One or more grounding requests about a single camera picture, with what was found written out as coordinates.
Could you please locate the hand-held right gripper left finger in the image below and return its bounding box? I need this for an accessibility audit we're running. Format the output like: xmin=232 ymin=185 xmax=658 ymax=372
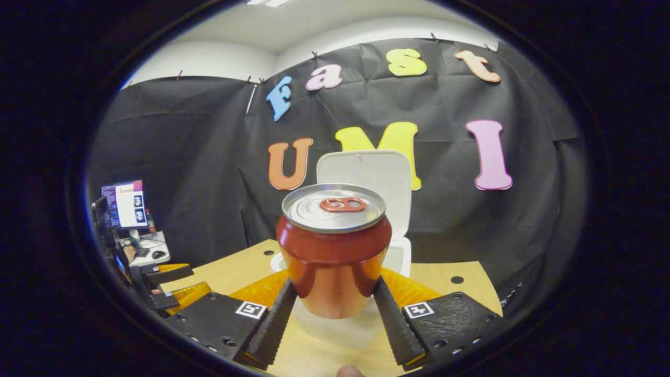
xmin=166 ymin=269 xmax=298 ymax=367

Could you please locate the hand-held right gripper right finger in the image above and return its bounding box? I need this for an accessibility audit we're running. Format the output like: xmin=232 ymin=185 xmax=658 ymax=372
xmin=373 ymin=267 xmax=508 ymax=371

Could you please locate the red pop can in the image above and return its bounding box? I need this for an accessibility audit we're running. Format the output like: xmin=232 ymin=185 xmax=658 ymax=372
xmin=276 ymin=183 xmax=393 ymax=319

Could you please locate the white garbage bin with lid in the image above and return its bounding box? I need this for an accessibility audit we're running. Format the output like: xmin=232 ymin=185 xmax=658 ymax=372
xmin=270 ymin=150 xmax=412 ymax=349

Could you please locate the wooden desktop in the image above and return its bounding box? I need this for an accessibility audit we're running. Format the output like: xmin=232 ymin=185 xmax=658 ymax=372
xmin=157 ymin=239 xmax=504 ymax=377

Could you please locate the white side desk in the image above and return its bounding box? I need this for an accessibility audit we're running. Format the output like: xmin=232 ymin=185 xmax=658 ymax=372
xmin=118 ymin=230 xmax=172 ymax=268

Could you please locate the computer monitor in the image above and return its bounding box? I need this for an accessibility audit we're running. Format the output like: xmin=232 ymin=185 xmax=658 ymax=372
xmin=101 ymin=180 xmax=149 ymax=229

